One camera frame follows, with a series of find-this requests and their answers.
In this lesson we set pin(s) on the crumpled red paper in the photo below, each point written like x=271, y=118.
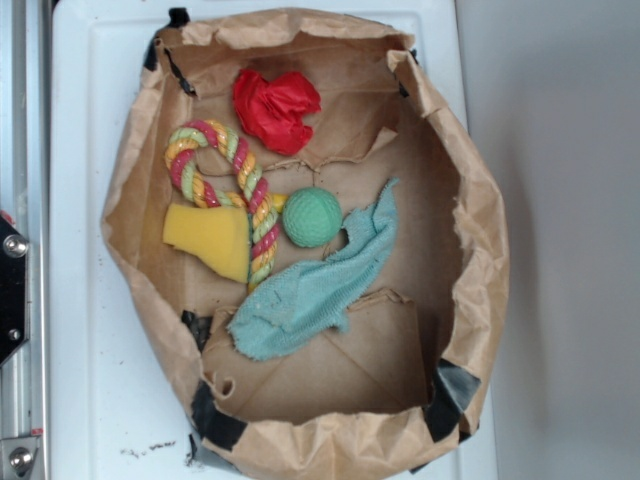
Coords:
x=273, y=111

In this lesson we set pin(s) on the brown paper bag bin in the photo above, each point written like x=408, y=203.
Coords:
x=407, y=382

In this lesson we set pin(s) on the teal cloth rag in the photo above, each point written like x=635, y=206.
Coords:
x=290, y=308

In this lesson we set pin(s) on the metal rail frame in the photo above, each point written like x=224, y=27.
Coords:
x=25, y=115

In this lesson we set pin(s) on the yellow sponge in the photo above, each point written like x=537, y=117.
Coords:
x=218, y=236

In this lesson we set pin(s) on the green ball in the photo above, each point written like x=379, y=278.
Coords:
x=311, y=217

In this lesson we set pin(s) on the multicolour rope toy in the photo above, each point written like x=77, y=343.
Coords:
x=262, y=207

